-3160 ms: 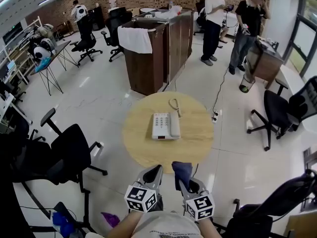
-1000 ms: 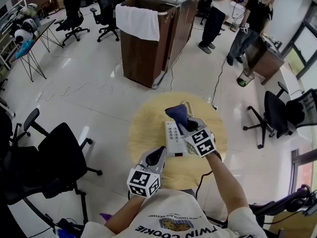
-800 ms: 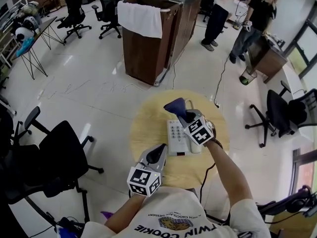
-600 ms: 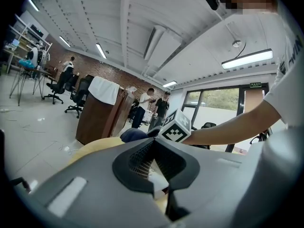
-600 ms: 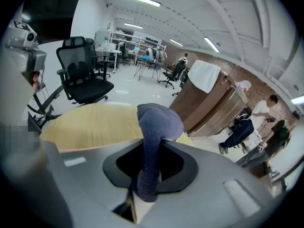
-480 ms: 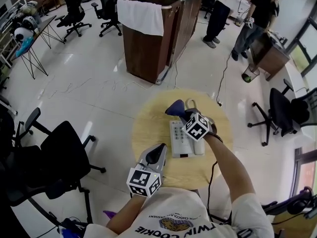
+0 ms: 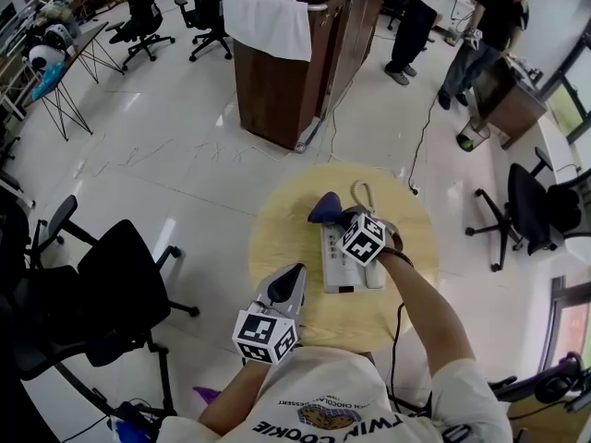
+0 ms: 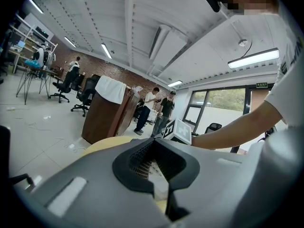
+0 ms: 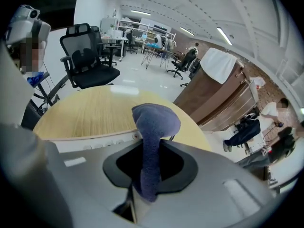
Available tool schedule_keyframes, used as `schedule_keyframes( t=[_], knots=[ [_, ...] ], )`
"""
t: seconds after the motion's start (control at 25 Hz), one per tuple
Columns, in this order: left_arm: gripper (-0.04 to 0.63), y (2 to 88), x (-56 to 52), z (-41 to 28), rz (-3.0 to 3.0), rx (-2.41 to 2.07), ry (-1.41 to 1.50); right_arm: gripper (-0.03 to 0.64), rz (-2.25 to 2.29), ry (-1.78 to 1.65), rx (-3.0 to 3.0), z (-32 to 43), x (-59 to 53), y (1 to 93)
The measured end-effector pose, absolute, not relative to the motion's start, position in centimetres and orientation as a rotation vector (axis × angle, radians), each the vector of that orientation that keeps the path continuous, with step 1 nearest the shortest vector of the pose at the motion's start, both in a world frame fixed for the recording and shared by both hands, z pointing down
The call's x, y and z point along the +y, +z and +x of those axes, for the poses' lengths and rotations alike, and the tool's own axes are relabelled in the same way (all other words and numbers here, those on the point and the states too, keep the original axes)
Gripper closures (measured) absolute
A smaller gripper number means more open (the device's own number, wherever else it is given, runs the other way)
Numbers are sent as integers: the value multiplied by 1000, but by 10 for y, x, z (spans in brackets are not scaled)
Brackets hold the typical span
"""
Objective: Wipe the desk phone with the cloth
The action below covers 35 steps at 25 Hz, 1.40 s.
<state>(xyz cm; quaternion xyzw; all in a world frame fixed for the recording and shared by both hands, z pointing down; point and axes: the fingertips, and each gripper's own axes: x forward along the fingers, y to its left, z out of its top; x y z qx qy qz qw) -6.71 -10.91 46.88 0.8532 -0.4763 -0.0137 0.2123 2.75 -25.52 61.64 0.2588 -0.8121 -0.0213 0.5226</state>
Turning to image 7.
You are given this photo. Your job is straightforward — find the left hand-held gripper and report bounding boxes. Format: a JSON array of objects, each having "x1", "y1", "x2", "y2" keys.
[{"x1": 232, "y1": 263, "x2": 308, "y2": 365}]

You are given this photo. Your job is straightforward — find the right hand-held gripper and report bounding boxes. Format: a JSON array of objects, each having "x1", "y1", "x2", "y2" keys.
[{"x1": 335, "y1": 204, "x2": 404, "y2": 267}]

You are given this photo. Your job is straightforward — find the white desk telephone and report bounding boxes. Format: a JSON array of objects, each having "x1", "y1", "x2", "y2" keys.
[{"x1": 320, "y1": 221, "x2": 387, "y2": 294}]

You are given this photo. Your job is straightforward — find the dark blue cloth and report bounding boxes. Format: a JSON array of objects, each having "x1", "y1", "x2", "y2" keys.
[{"x1": 308, "y1": 191, "x2": 347, "y2": 225}]

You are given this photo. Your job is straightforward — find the person's right forearm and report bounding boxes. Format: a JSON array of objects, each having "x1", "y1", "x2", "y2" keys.
[{"x1": 380, "y1": 251, "x2": 476, "y2": 387}]

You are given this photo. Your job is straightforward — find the person's left forearm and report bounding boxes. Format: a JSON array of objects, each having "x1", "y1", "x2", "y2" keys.
[{"x1": 198, "y1": 360, "x2": 273, "y2": 437}]

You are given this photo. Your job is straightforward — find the person's white printed shirt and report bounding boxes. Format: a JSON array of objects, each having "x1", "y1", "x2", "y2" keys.
[{"x1": 156, "y1": 346, "x2": 513, "y2": 443}]

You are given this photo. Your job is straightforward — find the purple plastic bag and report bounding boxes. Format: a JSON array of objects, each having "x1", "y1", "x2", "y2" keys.
[{"x1": 192, "y1": 385, "x2": 223, "y2": 408}]

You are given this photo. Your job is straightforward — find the brown wooden cabinet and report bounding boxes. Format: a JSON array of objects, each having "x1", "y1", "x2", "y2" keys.
[{"x1": 223, "y1": 0, "x2": 393, "y2": 151}]

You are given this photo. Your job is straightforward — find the brown wooden desk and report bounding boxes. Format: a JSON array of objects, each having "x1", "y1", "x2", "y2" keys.
[{"x1": 470, "y1": 55, "x2": 549, "y2": 150}]

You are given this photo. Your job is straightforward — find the blue bundle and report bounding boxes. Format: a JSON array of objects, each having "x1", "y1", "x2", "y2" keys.
[{"x1": 113, "y1": 420, "x2": 139, "y2": 443}]

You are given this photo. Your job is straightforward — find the black framed window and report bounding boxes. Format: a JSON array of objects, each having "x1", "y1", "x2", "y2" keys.
[{"x1": 537, "y1": 274, "x2": 591, "y2": 387}]

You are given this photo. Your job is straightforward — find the white towel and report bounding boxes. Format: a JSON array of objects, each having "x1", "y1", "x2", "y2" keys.
[{"x1": 222, "y1": 0, "x2": 313, "y2": 63}]

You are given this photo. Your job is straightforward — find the black mesh office chair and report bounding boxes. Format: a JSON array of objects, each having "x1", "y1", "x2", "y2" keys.
[{"x1": 484, "y1": 351, "x2": 591, "y2": 443}]

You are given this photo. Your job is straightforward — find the black framed glass door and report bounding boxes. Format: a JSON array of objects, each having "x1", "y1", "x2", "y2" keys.
[{"x1": 537, "y1": 30, "x2": 591, "y2": 145}]

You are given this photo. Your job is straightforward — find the light blue plastic bag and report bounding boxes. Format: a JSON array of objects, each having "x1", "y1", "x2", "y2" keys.
[{"x1": 30, "y1": 61, "x2": 66, "y2": 101}]

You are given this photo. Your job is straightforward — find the dark bracelet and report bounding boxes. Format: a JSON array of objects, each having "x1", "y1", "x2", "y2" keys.
[{"x1": 380, "y1": 245, "x2": 415, "y2": 269}]

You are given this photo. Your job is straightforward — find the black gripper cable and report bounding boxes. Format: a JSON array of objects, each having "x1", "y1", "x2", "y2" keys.
[{"x1": 386, "y1": 301, "x2": 407, "y2": 414}]

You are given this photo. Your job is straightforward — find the black floor cable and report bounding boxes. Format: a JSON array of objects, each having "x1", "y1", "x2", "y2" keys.
[{"x1": 408, "y1": 88, "x2": 440, "y2": 188}]

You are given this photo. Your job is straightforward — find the white floor cable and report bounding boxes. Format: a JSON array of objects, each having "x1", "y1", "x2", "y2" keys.
[{"x1": 76, "y1": 136, "x2": 287, "y2": 179}]

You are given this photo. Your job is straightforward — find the black wire mesh bin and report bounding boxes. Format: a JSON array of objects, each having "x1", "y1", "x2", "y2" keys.
[{"x1": 455, "y1": 118, "x2": 490, "y2": 152}]

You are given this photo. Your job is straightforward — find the dark desk with wire legs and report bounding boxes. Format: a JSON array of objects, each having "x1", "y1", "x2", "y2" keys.
[{"x1": 22, "y1": 20, "x2": 126, "y2": 141}]

